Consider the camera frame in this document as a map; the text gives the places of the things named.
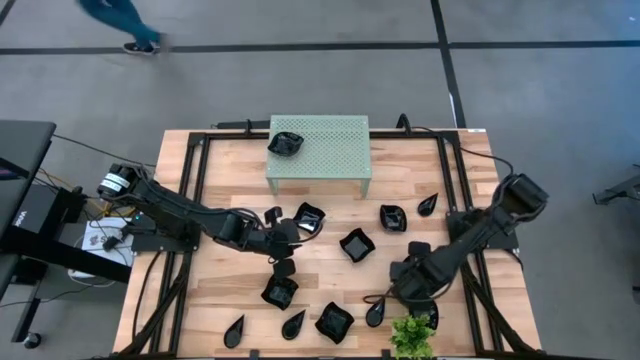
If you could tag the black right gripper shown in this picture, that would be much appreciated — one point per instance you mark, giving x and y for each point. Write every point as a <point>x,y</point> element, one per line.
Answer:
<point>415,280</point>

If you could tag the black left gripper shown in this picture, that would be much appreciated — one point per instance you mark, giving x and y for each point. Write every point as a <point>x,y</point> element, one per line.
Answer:
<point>282,239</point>

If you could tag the black teardrop mini plate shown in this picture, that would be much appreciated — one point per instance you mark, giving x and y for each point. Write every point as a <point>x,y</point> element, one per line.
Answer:
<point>426,207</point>
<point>374,316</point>
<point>291,329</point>
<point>232,336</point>

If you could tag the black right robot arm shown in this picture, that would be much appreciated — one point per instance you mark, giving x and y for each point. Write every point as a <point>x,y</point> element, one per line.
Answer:
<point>480,235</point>

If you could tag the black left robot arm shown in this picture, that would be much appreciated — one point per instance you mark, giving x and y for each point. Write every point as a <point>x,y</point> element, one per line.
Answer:
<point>200,215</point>

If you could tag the green plant in white pot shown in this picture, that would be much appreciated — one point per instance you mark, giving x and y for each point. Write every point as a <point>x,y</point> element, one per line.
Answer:
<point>412,337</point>

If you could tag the green perforated metal shelf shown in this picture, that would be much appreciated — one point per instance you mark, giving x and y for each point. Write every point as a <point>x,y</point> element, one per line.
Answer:
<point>335,160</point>

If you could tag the black power strip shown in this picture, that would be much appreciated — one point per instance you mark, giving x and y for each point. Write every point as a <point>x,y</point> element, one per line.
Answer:
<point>240,124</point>

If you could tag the white cardboard box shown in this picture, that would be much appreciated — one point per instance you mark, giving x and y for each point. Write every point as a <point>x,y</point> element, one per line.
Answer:
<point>95,250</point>

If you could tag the grey metal stand leg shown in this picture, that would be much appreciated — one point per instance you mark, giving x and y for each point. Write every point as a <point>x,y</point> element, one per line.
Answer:
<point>620,191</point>

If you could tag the black computer case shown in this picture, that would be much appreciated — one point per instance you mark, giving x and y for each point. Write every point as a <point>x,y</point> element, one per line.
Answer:
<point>35,210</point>

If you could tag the black standing desk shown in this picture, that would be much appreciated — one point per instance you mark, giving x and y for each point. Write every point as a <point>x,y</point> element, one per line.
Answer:
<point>25,145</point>

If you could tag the person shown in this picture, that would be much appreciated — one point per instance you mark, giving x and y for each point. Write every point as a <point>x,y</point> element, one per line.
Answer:
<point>120,17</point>

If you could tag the black frame bracket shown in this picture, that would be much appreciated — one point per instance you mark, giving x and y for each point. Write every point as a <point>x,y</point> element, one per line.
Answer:
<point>254,354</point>
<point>385,354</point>

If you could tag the black aluminium table frame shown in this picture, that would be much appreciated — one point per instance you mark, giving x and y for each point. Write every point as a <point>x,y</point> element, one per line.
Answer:
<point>400,135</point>

